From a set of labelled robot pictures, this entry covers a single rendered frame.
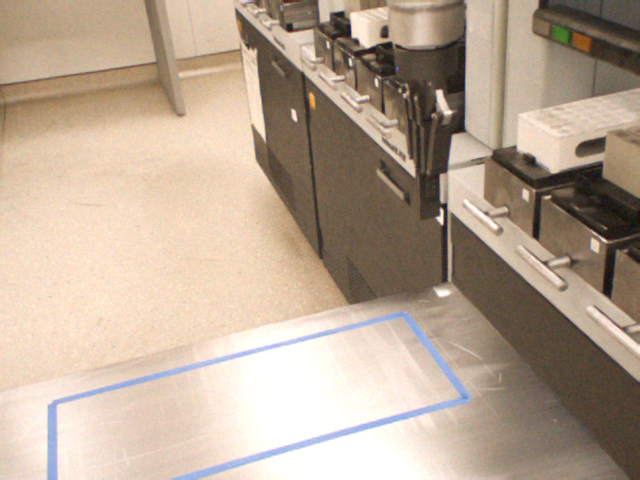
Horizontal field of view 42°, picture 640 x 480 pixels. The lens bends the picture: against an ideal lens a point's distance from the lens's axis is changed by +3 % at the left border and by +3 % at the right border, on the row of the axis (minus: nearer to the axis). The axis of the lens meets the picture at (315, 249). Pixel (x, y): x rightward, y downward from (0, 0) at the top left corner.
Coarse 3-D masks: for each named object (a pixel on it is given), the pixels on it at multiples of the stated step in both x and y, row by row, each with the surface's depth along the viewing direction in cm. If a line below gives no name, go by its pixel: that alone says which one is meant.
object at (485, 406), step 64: (320, 320) 82; (384, 320) 81; (448, 320) 80; (64, 384) 77; (128, 384) 75; (192, 384) 75; (256, 384) 74; (320, 384) 73; (384, 384) 72; (448, 384) 71; (512, 384) 71; (0, 448) 70; (64, 448) 69; (128, 448) 68; (192, 448) 67; (256, 448) 66; (320, 448) 66; (384, 448) 65; (448, 448) 65; (512, 448) 64; (576, 448) 64
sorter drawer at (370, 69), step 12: (372, 60) 160; (384, 60) 158; (360, 72) 163; (372, 72) 157; (384, 72) 154; (360, 84) 165; (372, 84) 158; (348, 96) 162; (372, 96) 159; (360, 108) 156
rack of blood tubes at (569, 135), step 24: (624, 96) 116; (528, 120) 111; (552, 120) 111; (576, 120) 110; (600, 120) 109; (624, 120) 108; (528, 144) 112; (552, 144) 107; (576, 144) 107; (600, 144) 116; (552, 168) 108
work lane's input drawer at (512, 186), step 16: (496, 160) 115; (512, 160) 112; (528, 160) 111; (496, 176) 115; (512, 176) 111; (528, 176) 108; (544, 176) 107; (560, 176) 107; (496, 192) 116; (512, 192) 112; (528, 192) 107; (544, 192) 106; (496, 208) 114; (512, 208) 113; (528, 208) 108; (496, 224) 110; (528, 224) 109
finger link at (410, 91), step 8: (408, 88) 103; (408, 96) 103; (408, 104) 105; (408, 112) 105; (416, 120) 105; (416, 128) 105; (416, 136) 106; (416, 144) 106; (416, 152) 107; (416, 160) 107; (416, 168) 108
